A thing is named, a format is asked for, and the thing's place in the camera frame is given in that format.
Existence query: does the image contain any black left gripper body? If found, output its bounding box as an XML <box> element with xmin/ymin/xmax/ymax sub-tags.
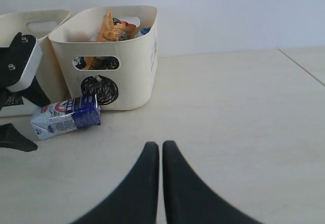
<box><xmin>0</xmin><ymin>87</ymin><xmax>24</xmax><ymax>109</ymax></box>

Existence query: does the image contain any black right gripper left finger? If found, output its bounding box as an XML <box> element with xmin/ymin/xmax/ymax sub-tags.
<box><xmin>74</xmin><ymin>142</ymin><xmax>159</xmax><ymax>223</ymax></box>

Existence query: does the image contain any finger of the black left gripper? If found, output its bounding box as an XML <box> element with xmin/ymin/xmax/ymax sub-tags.
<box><xmin>0</xmin><ymin>123</ymin><xmax>38</xmax><ymax>152</ymax></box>
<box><xmin>21</xmin><ymin>77</ymin><xmax>51</xmax><ymax>107</ymax></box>

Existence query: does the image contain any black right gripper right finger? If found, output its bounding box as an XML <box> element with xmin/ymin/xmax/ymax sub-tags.
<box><xmin>162</xmin><ymin>141</ymin><xmax>260</xmax><ymax>223</ymax></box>

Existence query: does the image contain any white and blue milk carton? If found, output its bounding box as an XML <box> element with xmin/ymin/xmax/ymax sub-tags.
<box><xmin>30</xmin><ymin>94</ymin><xmax>101</xmax><ymax>140</ymax></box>

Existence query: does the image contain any orange snack bag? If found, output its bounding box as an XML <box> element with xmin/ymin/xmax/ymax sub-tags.
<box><xmin>73</xmin><ymin>10</ymin><xmax>137</xmax><ymax>70</ymax></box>

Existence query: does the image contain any blue snack bag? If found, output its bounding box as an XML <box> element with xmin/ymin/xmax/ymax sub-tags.
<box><xmin>134</xmin><ymin>27</ymin><xmax>151</xmax><ymax>39</ymax></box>

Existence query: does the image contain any cream bin with square mark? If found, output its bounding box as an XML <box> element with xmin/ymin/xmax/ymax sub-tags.
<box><xmin>1</xmin><ymin>10</ymin><xmax>70</xmax><ymax>117</ymax></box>

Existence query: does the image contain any cream bin with circle mark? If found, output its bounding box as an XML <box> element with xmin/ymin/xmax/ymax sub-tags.
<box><xmin>49</xmin><ymin>6</ymin><xmax>157</xmax><ymax>110</ymax></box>

